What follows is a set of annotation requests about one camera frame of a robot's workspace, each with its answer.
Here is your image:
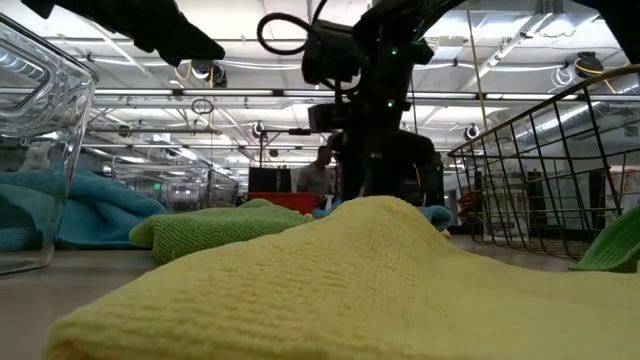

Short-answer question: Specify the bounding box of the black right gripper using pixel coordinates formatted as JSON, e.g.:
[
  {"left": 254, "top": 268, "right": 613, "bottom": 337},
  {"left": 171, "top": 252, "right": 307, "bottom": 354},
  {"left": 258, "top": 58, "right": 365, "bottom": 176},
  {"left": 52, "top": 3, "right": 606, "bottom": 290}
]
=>
[{"left": 307, "top": 102, "right": 409, "bottom": 201}]

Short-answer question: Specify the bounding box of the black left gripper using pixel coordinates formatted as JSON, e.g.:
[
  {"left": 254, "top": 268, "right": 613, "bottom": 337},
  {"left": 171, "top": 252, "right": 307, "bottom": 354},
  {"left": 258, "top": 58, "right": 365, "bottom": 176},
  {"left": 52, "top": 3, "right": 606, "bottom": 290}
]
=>
[{"left": 19, "top": 0, "right": 226, "bottom": 68}]

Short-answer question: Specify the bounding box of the yellow microfiber towel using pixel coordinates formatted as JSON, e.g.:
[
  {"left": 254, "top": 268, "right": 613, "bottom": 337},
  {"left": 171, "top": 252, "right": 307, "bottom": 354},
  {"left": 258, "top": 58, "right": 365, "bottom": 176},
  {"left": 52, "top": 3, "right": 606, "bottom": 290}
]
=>
[{"left": 44, "top": 194, "right": 640, "bottom": 360}]

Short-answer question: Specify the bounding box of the green microfiber towel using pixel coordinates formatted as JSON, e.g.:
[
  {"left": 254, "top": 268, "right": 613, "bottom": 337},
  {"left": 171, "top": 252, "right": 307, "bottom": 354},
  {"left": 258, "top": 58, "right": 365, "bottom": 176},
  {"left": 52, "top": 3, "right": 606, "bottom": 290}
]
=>
[
  {"left": 568, "top": 204, "right": 640, "bottom": 275},
  {"left": 128, "top": 198, "right": 314, "bottom": 266}
]

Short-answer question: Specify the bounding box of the person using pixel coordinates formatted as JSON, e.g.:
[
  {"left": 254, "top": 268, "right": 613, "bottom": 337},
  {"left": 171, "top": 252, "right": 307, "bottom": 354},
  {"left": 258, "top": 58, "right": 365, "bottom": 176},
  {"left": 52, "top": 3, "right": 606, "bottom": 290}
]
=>
[{"left": 296, "top": 144, "right": 337, "bottom": 196}]

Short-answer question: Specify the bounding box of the red plastic storage bin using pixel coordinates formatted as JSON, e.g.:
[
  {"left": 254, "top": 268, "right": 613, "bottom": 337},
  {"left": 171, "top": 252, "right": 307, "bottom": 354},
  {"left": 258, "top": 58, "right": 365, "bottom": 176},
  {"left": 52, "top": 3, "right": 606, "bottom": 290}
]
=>
[{"left": 248, "top": 191, "right": 322, "bottom": 215}]

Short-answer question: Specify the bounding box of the clear plastic bin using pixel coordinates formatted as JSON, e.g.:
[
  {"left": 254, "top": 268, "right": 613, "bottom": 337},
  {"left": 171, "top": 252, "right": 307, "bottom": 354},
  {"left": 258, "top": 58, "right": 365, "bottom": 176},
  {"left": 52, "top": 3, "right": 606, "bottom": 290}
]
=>
[
  {"left": 0, "top": 12, "right": 99, "bottom": 277},
  {"left": 110, "top": 162, "right": 240, "bottom": 214}
]

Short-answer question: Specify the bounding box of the black hanging cable reel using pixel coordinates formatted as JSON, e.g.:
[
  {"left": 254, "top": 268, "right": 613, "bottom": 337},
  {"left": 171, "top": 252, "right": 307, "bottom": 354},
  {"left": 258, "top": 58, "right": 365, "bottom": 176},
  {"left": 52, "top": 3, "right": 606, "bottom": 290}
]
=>
[
  {"left": 189, "top": 58, "right": 229, "bottom": 90},
  {"left": 573, "top": 51, "right": 607, "bottom": 80}
]

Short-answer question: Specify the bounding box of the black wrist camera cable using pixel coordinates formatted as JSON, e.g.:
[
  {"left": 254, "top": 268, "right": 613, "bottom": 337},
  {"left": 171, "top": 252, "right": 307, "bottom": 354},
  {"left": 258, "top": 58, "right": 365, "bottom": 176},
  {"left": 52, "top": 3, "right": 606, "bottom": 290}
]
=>
[{"left": 256, "top": 0, "right": 329, "bottom": 57}]

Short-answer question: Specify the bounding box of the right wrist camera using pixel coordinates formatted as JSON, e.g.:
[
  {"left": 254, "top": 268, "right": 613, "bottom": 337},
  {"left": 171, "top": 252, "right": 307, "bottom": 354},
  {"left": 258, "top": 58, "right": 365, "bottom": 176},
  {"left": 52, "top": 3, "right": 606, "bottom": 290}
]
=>
[{"left": 301, "top": 19, "right": 362, "bottom": 86}]

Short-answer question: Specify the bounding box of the yellow cable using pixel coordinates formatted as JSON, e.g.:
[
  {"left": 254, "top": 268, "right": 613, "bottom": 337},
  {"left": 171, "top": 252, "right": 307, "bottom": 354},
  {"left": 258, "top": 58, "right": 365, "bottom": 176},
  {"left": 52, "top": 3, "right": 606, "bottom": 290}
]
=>
[{"left": 466, "top": 0, "right": 490, "bottom": 132}]

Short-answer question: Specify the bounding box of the copper wire basket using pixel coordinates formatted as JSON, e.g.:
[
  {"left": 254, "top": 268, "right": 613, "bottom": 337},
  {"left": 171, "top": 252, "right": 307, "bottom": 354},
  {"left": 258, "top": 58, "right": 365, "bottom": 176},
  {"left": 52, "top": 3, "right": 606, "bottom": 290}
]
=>
[{"left": 446, "top": 64, "right": 640, "bottom": 262}]

